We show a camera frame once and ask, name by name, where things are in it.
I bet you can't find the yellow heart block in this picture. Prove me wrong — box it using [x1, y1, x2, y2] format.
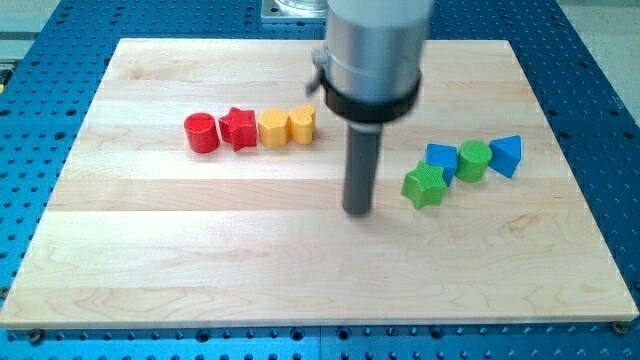
[289, 104, 316, 145]

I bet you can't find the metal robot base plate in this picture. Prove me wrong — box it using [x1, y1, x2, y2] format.
[260, 0, 327, 21]

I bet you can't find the blue cube block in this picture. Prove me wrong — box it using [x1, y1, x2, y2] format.
[425, 143, 458, 186]

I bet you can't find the red cylinder block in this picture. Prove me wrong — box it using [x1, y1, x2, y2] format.
[183, 112, 220, 153]

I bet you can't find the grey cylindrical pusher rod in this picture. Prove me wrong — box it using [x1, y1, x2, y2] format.
[343, 122, 383, 216]

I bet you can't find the green cylinder block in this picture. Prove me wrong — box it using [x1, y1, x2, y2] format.
[455, 140, 492, 183]

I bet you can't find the wooden board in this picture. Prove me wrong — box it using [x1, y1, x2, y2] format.
[1, 38, 638, 329]

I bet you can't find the green star block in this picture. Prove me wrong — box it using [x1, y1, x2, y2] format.
[401, 161, 447, 210]

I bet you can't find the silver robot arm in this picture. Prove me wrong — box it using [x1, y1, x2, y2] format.
[306, 0, 433, 126]

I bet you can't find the yellow pentagon block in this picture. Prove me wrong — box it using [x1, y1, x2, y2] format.
[258, 108, 289, 149]

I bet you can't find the blue triangle block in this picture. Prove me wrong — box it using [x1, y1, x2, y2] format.
[489, 135, 522, 178]

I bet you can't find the red star block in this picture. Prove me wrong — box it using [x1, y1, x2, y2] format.
[219, 107, 257, 152]

